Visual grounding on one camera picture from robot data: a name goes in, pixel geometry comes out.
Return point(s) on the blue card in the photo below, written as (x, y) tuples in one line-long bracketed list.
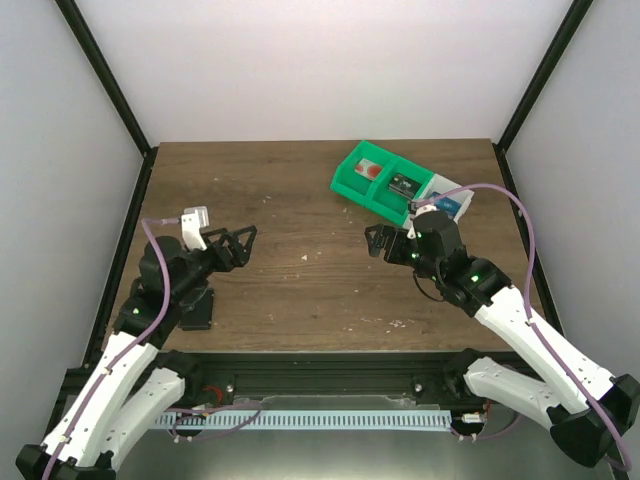
[(450, 206)]

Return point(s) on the red white card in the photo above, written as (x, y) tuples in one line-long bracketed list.
[(368, 169)]

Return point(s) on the green bin left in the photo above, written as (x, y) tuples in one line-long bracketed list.
[(354, 185)]

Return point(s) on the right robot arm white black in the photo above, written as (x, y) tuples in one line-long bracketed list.
[(584, 406)]

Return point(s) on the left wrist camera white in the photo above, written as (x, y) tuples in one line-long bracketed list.
[(192, 221)]

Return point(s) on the white bin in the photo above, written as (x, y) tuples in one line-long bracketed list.
[(440, 186)]

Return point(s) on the green bin middle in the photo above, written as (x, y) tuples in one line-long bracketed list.
[(389, 205)]

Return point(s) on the black card holder wallet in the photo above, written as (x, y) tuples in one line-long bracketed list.
[(197, 310)]

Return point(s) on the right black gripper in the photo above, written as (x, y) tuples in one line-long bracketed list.
[(395, 248)]

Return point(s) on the black card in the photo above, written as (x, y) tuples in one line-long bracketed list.
[(404, 186)]

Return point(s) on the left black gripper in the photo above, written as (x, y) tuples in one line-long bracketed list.
[(222, 252)]

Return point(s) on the black aluminium front rail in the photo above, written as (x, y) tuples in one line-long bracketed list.
[(424, 376)]

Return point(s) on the right black frame post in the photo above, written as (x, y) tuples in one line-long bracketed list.
[(562, 38)]

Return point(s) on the light blue slotted cable duct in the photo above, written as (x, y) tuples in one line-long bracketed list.
[(315, 420)]

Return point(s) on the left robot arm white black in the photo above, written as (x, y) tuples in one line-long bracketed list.
[(131, 386)]

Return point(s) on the green bin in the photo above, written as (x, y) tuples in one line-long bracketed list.
[(389, 205), (354, 185)]

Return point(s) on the black frame post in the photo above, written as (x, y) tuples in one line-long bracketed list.
[(81, 31), (562, 38)]

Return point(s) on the left black frame post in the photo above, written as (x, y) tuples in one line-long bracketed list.
[(81, 31)]

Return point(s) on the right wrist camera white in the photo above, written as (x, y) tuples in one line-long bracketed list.
[(417, 208)]

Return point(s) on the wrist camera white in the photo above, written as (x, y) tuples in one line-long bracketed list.
[(192, 221), (417, 208)]

